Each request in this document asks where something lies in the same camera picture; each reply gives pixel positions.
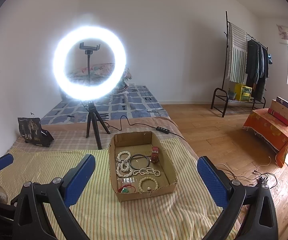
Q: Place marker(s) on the cable inline switch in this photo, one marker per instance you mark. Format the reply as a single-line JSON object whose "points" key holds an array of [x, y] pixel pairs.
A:
{"points": [[163, 130]]}

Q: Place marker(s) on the black tripod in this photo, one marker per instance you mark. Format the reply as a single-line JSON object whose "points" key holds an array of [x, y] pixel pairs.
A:
{"points": [[93, 118]]}

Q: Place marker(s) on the blue patterned mattress cover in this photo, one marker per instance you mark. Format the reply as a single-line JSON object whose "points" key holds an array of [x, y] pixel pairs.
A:
{"points": [[135, 102]]}

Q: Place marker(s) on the black snack bag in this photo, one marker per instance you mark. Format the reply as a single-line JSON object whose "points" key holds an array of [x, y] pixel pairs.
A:
{"points": [[32, 132]]}

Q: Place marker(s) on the small clear earring packet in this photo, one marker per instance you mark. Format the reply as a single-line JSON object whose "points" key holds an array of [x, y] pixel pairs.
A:
{"points": [[128, 180]]}

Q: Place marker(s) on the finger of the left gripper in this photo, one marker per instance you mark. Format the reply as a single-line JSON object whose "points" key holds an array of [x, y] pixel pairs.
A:
{"points": [[5, 161]]}

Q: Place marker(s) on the orange cloth covered stool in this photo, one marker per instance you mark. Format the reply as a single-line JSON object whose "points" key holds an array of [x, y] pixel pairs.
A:
{"points": [[272, 130]]}

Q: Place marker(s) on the striped yellow bed sheet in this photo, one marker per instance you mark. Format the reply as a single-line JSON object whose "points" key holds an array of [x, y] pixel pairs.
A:
{"points": [[187, 213]]}

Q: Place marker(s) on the green jade red-cord pendant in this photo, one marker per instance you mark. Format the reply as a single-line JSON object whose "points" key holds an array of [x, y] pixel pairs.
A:
{"points": [[127, 188]]}

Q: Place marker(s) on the folded floral quilt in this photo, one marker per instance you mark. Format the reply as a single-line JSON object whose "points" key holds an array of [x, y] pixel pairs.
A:
{"points": [[99, 73]]}

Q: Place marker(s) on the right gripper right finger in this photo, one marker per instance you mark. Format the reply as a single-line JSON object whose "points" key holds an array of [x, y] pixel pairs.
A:
{"points": [[215, 180]]}

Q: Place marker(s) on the striped hanging cloth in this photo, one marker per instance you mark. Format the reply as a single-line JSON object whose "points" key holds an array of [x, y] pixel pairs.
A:
{"points": [[236, 54]]}

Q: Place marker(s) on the cardboard box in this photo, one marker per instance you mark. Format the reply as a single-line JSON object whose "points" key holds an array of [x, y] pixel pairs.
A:
{"points": [[129, 156]]}

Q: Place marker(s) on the dark hanging clothes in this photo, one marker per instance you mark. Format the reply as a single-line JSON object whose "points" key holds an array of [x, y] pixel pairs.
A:
{"points": [[257, 68]]}

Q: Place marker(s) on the black clothes rack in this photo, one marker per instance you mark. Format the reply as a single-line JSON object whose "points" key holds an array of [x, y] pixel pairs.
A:
{"points": [[223, 99]]}

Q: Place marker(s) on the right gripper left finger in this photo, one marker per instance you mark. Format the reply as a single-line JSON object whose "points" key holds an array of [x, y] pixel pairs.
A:
{"points": [[76, 179]]}

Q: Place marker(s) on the black phone holder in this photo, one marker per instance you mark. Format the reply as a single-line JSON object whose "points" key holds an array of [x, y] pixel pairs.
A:
{"points": [[88, 50]]}

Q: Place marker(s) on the ring light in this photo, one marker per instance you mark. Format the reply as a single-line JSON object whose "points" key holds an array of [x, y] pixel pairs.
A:
{"points": [[89, 92]]}

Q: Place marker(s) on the yellow box on rack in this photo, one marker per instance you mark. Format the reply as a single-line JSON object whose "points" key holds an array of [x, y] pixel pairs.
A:
{"points": [[243, 92]]}

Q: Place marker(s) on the red strap wristwatch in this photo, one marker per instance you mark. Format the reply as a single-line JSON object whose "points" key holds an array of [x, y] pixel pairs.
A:
{"points": [[154, 155]]}

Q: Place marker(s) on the stacked boxes on stool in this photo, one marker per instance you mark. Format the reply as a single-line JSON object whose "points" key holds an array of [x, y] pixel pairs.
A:
{"points": [[279, 110]]}

